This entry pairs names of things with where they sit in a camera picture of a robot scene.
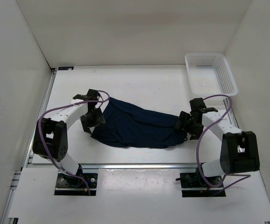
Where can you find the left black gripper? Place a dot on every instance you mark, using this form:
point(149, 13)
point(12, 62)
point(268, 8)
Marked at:
point(100, 120)

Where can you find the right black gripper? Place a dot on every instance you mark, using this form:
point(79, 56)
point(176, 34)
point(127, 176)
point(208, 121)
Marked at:
point(196, 133)

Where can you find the navy blue shorts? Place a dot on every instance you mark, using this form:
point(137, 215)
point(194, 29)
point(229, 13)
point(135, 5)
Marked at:
point(127, 125)

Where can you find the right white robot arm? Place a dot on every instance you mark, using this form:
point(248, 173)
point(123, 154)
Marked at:
point(239, 150)

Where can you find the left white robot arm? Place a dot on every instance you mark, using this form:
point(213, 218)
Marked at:
point(51, 135)

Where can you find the white plastic basket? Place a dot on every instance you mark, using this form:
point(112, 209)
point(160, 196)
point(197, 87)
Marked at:
point(209, 74)

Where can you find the blue label sticker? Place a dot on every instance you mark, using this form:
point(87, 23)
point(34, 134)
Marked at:
point(66, 68)

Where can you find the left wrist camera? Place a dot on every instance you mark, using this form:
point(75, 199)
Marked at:
point(93, 95)

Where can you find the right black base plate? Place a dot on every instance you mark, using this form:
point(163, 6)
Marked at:
point(193, 186)

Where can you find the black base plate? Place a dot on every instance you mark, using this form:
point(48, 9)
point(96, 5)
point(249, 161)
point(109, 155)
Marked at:
point(193, 186)
point(69, 186)

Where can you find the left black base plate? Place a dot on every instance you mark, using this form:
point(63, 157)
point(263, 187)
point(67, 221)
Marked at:
point(69, 186)

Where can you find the aluminium left rail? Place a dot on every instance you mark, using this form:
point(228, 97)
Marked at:
point(28, 155)

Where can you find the aluminium front rail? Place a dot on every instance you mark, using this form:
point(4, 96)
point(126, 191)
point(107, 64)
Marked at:
point(138, 165)

